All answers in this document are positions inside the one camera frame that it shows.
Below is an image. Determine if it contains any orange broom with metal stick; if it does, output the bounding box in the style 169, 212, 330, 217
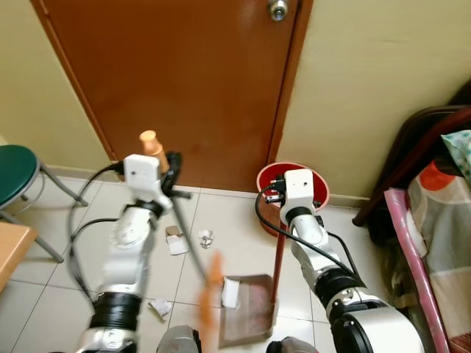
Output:
139, 130, 226, 353

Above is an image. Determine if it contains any red plastic bucket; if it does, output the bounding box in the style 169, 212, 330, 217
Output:
256, 162, 330, 238

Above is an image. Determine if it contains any crumpled white paper ball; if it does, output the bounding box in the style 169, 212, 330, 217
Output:
196, 229, 216, 250

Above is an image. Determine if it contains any flat white paper scrap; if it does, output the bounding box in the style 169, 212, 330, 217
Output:
165, 226, 191, 257

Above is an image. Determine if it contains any brown wooden door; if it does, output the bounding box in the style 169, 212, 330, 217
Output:
31, 0, 314, 193

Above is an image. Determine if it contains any white paper sheet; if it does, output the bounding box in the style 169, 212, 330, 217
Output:
222, 277, 243, 310

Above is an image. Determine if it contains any folded white paper scrap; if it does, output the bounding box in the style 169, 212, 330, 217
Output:
148, 299, 174, 319

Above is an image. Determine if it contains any grey left robot leg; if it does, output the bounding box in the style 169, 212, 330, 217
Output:
156, 324, 204, 353

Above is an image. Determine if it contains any grey robot leg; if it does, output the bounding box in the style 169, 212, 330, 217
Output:
266, 336, 322, 353
156, 324, 204, 353

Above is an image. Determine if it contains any green checkered pillow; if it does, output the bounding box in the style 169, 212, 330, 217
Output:
441, 129, 471, 182

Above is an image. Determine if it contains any grey right robot leg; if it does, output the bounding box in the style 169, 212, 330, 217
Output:
266, 336, 322, 353

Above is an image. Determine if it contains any pink mattress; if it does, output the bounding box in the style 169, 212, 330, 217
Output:
383, 188, 452, 353

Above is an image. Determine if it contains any green round metal stool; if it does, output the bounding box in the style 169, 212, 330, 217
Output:
0, 144, 90, 263

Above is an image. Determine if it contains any grey orange patterned blanket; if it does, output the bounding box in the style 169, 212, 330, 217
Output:
407, 153, 471, 353

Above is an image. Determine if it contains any light wooden table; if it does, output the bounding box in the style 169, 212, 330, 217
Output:
0, 222, 38, 292

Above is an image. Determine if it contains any silver round door knob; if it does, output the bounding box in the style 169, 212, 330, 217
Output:
267, 0, 289, 22

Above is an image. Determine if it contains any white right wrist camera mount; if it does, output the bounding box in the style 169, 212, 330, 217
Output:
283, 168, 318, 215

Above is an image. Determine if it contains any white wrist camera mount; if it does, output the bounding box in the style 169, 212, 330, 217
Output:
283, 168, 318, 215
122, 154, 174, 215

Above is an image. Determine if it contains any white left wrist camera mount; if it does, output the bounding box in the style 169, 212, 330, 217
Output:
122, 154, 174, 215

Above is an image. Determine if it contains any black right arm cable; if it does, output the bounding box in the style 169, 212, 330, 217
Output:
255, 185, 358, 277

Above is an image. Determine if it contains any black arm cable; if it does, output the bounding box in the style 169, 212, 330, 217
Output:
67, 163, 127, 299
255, 185, 358, 277

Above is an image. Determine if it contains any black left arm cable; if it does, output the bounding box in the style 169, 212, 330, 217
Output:
67, 163, 127, 299

